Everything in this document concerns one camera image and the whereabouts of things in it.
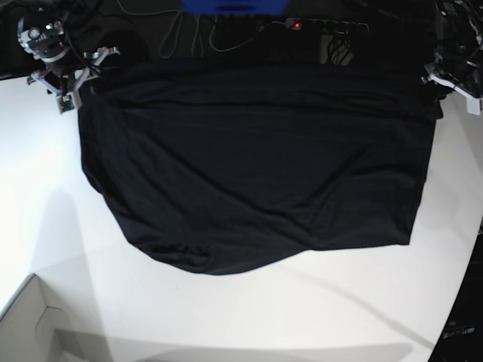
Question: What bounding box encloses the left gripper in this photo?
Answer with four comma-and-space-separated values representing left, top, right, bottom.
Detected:
424, 63, 482, 100

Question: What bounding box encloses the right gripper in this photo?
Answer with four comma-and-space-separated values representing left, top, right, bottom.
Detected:
26, 47, 121, 102

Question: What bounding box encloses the dark navy t-shirt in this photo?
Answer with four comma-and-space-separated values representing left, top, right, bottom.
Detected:
78, 63, 441, 275

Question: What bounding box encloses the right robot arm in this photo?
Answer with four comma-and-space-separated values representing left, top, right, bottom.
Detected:
17, 6, 120, 113

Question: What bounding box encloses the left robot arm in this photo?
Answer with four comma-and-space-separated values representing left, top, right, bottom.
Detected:
422, 0, 482, 100

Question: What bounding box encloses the white power strip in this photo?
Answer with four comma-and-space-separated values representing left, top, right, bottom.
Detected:
285, 17, 370, 34

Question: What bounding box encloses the blue box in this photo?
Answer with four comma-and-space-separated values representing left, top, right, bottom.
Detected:
182, 0, 289, 15

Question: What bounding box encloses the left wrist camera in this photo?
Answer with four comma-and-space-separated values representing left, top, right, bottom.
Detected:
466, 98, 483, 116

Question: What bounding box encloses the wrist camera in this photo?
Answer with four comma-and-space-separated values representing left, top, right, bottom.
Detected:
56, 93, 82, 114
466, 98, 483, 116

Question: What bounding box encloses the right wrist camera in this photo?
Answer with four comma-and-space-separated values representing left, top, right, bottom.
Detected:
56, 93, 82, 114

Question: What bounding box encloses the white looped cable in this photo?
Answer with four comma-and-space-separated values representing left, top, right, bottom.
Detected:
115, 0, 265, 60

